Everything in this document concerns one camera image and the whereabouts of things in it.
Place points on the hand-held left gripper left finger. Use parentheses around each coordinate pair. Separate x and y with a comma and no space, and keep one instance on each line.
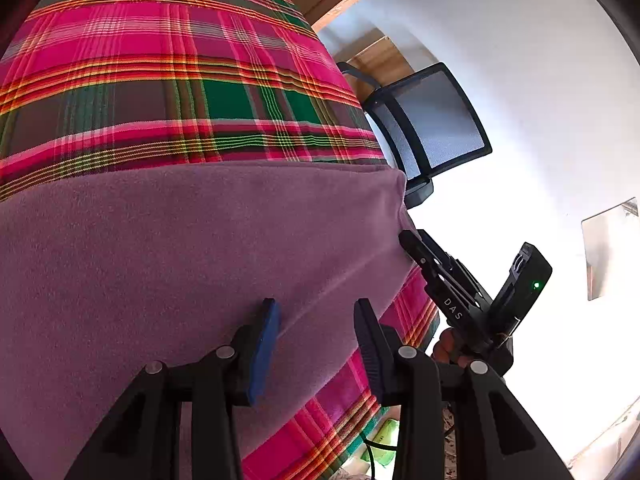
(265,350)

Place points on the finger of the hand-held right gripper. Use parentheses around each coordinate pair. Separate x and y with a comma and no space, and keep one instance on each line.
(440,280)

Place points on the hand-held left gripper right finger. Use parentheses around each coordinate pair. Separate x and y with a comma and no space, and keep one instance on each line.
(369,345)

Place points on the purple sweater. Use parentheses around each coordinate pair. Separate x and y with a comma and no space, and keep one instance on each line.
(175,260)

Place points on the person's right forearm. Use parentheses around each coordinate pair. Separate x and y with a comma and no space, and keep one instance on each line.
(457,440)

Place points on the person's right hand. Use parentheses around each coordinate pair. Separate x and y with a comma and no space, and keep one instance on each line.
(442,347)

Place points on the green plastic bag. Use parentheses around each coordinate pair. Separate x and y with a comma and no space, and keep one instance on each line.
(387,442)

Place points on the black mesh office chair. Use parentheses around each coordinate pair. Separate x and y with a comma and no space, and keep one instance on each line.
(435,120)

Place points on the small wooden cabinet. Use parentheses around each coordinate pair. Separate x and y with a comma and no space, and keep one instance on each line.
(380,60)

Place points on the pink green plaid blanket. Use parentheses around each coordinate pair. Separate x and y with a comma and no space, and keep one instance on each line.
(175,75)

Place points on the wall mirror panel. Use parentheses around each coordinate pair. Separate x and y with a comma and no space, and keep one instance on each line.
(612,250)

